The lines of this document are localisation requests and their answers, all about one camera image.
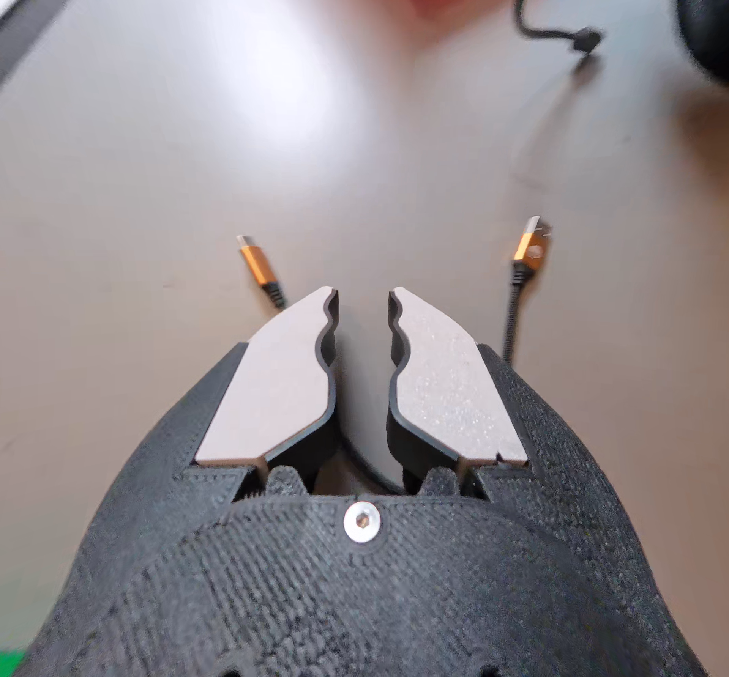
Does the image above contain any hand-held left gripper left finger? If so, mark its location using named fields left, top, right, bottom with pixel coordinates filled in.
left=194, top=286, right=341, bottom=494

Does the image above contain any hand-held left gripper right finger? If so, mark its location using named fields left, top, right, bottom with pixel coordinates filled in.
left=386, top=287, right=530, bottom=493

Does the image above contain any black braided orange-plug usb cable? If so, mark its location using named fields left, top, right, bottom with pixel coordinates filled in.
left=236, top=216, right=553, bottom=497

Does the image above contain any grey usb hub cable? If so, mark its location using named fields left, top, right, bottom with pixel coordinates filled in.
left=514, top=0, right=606, bottom=57

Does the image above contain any black textured pad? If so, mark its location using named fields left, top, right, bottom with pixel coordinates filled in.
left=674, top=0, right=729, bottom=86

